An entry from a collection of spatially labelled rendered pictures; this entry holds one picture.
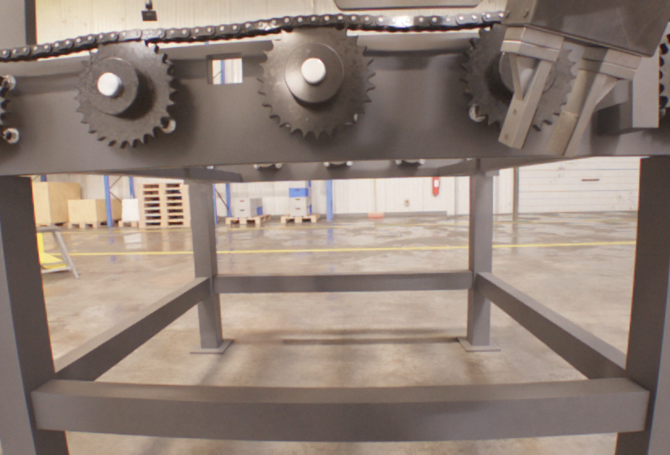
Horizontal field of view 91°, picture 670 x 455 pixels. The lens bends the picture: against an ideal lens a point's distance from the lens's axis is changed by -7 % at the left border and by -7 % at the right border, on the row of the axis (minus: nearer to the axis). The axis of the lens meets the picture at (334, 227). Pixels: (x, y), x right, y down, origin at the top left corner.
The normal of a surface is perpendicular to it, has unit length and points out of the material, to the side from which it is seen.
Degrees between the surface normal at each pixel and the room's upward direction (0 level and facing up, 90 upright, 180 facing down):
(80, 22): 90
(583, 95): 82
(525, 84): 113
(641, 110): 90
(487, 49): 90
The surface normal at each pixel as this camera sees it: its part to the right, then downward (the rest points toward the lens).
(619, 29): 0.08, 0.48
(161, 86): -0.04, 0.10
